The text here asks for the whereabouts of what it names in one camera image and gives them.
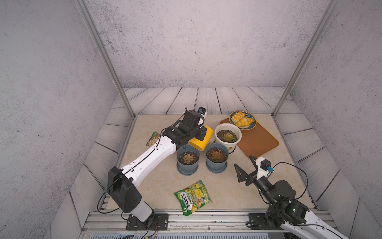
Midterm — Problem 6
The green snack packet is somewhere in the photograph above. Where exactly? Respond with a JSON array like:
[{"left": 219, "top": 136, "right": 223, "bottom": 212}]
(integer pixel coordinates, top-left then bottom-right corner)
[{"left": 146, "top": 131, "right": 161, "bottom": 147}]

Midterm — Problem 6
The blue pot succulent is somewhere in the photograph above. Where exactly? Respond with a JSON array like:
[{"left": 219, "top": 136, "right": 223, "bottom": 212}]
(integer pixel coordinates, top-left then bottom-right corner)
[
  {"left": 177, "top": 144, "right": 200, "bottom": 176},
  {"left": 206, "top": 143, "right": 229, "bottom": 174}
]

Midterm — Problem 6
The blue patterned plate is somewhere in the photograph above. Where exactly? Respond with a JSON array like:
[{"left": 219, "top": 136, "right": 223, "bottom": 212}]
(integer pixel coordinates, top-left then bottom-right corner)
[{"left": 229, "top": 110, "right": 257, "bottom": 130}]

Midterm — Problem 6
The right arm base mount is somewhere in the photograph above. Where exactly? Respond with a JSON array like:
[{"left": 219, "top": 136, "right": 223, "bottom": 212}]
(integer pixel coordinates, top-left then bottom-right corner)
[{"left": 246, "top": 210, "right": 283, "bottom": 230}]

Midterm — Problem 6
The green Fox's candy bag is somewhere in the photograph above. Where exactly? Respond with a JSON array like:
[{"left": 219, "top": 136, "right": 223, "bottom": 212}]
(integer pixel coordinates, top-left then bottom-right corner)
[{"left": 174, "top": 180, "right": 212, "bottom": 216}]

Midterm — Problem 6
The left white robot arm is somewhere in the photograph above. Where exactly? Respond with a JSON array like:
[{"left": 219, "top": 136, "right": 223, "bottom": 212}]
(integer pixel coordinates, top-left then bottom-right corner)
[{"left": 104, "top": 107, "right": 213, "bottom": 228}]

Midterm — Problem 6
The yellow plastic watering can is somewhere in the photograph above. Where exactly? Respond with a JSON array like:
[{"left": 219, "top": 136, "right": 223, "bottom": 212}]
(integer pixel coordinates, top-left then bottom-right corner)
[{"left": 189, "top": 125, "right": 213, "bottom": 151}]

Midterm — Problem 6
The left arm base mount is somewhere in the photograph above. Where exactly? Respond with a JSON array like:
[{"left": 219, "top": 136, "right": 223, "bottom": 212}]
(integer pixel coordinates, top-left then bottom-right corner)
[{"left": 126, "top": 213, "right": 169, "bottom": 231}]

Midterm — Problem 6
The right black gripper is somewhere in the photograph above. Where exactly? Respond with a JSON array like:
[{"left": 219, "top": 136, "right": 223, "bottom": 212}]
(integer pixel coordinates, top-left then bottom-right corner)
[{"left": 235, "top": 156, "right": 278, "bottom": 208}]

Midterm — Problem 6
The aluminium front rail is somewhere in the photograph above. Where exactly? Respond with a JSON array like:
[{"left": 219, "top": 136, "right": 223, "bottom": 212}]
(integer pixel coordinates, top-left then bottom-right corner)
[{"left": 80, "top": 210, "right": 338, "bottom": 239}]

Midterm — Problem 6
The brown rectangular tray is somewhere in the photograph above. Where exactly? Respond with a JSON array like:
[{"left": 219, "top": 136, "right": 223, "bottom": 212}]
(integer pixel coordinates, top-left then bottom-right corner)
[{"left": 214, "top": 119, "right": 279, "bottom": 157}]

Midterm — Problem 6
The left aluminium frame post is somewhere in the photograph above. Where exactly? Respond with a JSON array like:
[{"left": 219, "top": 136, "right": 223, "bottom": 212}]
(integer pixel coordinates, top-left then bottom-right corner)
[{"left": 75, "top": 0, "right": 135, "bottom": 118}]

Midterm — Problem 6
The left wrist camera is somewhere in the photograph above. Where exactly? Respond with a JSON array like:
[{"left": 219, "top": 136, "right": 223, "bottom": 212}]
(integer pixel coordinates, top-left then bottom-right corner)
[{"left": 197, "top": 107, "right": 207, "bottom": 118}]

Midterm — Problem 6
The yellow pastry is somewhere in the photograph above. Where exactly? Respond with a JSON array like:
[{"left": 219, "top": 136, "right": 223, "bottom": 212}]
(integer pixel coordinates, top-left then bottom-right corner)
[
  {"left": 231, "top": 111, "right": 245, "bottom": 124},
  {"left": 235, "top": 117, "right": 254, "bottom": 128}
]

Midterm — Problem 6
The large white pot dark soil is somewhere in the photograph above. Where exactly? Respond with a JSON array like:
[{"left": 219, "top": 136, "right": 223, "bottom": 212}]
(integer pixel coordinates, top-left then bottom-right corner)
[{"left": 214, "top": 123, "right": 242, "bottom": 153}]

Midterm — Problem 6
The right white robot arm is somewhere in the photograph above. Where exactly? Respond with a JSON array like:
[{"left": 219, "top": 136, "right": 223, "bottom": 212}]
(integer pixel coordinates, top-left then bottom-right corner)
[{"left": 234, "top": 155, "right": 347, "bottom": 239}]

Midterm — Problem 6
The upper yellow pastry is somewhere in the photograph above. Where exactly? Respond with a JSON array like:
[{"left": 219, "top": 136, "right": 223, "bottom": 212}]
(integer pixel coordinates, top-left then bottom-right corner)
[{"left": 231, "top": 111, "right": 245, "bottom": 124}]

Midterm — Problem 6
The lower yellow pastry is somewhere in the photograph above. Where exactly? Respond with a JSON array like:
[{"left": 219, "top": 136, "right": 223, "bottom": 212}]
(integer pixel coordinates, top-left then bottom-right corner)
[{"left": 235, "top": 117, "right": 254, "bottom": 128}]

